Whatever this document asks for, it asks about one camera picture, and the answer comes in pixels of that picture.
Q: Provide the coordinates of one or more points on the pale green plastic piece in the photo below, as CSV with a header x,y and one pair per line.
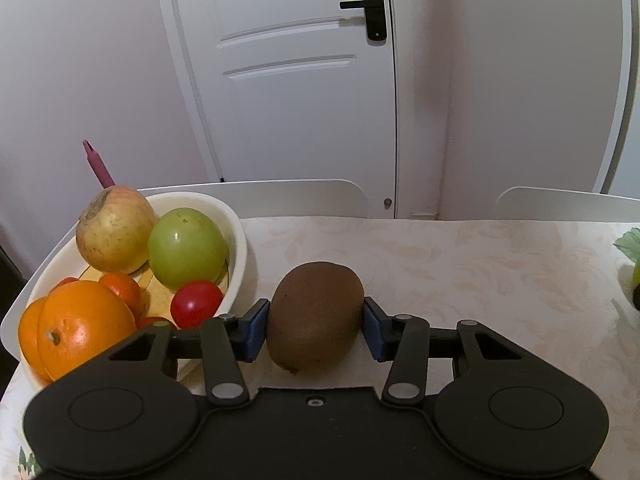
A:
x,y
630,244

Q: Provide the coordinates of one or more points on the yellow red apple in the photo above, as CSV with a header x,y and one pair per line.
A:
x,y
115,230

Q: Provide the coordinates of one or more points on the small green fruit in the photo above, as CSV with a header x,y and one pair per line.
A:
x,y
632,280

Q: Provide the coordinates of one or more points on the green apple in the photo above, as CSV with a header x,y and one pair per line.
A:
x,y
187,250

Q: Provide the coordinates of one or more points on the white wardrobe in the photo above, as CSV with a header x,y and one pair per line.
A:
x,y
622,85

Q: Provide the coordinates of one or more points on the brown kiwi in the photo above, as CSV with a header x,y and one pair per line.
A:
x,y
315,315

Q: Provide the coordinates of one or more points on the large orange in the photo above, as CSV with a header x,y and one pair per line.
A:
x,y
85,330

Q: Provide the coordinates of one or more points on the reddish orange tangerine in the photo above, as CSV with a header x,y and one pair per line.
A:
x,y
122,292

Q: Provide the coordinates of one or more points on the red cherry tomato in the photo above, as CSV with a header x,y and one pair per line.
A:
x,y
195,305
155,322

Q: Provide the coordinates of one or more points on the cream bowl with duck print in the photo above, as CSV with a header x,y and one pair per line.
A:
x,y
235,245

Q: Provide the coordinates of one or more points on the white chair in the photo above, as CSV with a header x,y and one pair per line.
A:
x,y
300,200
565,205

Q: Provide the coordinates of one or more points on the white panelled door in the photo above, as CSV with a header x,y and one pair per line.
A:
x,y
290,110

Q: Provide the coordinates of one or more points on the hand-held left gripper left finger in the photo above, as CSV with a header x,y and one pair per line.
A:
x,y
257,332

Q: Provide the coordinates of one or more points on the cream patterned tablecloth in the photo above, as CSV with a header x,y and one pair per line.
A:
x,y
450,270

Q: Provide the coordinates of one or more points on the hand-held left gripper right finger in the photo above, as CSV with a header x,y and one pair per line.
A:
x,y
375,330

